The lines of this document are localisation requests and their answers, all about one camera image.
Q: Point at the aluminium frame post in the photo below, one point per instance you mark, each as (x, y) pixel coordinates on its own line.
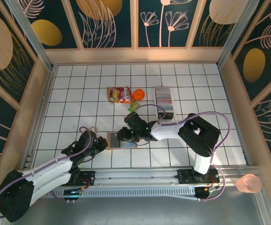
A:
(30, 35)
(241, 35)

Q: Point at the pink leather card holder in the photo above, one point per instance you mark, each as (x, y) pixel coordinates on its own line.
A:
(113, 145)

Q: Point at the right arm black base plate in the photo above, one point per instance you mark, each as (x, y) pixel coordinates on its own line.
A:
(184, 176)

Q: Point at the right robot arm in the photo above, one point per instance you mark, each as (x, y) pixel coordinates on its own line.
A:
(168, 131)

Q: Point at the small green snack packet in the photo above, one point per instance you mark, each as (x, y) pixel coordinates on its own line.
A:
(134, 107)

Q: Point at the pink plastic cup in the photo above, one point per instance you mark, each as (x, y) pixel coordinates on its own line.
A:
(248, 183)

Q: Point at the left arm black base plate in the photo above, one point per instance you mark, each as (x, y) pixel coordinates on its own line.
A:
(88, 177)

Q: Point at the orange ball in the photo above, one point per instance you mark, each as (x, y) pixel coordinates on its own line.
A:
(139, 94)

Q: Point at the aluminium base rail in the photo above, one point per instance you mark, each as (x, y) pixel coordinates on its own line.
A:
(135, 175)

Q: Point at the white plastic card tray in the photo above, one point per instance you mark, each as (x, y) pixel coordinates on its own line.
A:
(156, 98)

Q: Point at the black VIP card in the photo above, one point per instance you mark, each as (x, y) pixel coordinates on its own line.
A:
(115, 140)

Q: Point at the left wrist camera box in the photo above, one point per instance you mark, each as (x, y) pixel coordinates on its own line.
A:
(93, 129)

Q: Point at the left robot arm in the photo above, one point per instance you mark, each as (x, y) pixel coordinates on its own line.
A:
(48, 168)

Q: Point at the stack of assorted cards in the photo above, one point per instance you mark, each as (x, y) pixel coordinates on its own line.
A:
(164, 100)

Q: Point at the colourful snack bag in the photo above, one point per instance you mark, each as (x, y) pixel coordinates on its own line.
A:
(119, 95)

